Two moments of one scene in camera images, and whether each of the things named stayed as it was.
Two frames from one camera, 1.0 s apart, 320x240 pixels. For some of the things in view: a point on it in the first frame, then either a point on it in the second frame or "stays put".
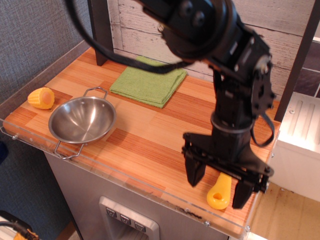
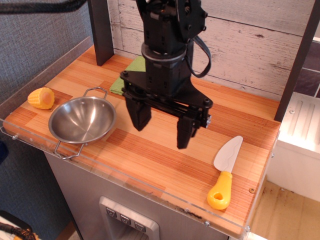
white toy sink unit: (296, 153) stays put
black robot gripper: (228, 151) -> (166, 84)
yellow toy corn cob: (43, 98) stays put
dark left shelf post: (101, 27) stays put
